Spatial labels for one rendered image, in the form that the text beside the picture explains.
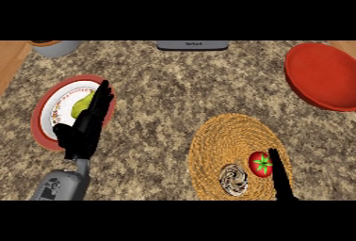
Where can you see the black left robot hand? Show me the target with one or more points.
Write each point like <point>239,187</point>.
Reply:
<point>88,125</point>

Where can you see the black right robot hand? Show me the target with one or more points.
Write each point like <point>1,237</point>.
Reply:
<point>280,179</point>

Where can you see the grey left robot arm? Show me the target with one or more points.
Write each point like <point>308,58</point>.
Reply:
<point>66,185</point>

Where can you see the swirl frosted cupcake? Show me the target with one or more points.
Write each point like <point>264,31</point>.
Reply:
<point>233,180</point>

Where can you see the woven yellow round placemat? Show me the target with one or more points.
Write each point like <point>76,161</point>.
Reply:
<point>222,141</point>

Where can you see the red bowl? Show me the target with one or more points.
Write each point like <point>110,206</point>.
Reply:
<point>324,75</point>

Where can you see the green pear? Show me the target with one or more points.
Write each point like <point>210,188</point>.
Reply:
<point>82,106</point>

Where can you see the red tomato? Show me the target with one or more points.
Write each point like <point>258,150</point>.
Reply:
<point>259,163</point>

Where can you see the red rimmed white plate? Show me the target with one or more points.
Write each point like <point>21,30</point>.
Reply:
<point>54,109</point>

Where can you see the grey appliance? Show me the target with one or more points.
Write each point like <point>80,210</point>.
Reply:
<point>193,45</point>

